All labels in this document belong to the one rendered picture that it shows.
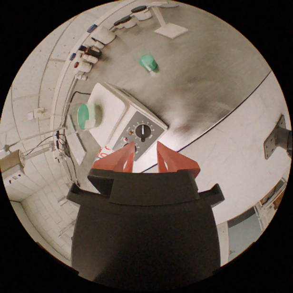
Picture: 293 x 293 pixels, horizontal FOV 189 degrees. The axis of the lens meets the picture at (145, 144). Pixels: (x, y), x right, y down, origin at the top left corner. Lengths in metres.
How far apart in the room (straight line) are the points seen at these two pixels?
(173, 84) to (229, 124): 0.17
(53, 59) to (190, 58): 0.62
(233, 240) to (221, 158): 2.64
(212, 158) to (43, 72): 0.82
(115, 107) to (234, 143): 0.29
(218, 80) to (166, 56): 0.15
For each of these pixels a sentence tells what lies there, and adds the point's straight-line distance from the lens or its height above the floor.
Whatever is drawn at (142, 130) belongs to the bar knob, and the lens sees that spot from 0.17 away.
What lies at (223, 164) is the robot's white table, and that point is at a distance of 0.27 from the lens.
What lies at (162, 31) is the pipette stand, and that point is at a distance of 0.38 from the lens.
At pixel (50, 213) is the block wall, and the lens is 2.63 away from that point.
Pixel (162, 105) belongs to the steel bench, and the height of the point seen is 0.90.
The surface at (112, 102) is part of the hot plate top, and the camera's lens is 0.18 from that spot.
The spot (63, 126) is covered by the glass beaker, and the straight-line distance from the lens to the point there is 0.21.
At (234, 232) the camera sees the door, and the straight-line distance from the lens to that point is 2.86.
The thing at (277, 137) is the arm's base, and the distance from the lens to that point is 0.40.
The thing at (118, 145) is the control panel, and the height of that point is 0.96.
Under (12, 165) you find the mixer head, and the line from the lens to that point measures 0.61.
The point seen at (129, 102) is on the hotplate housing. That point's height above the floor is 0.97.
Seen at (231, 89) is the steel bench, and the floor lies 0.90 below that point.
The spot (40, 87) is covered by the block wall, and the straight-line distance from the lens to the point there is 0.70.
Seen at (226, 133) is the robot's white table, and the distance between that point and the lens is 0.25.
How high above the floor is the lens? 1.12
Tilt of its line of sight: 62 degrees down
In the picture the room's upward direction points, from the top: 124 degrees counter-clockwise
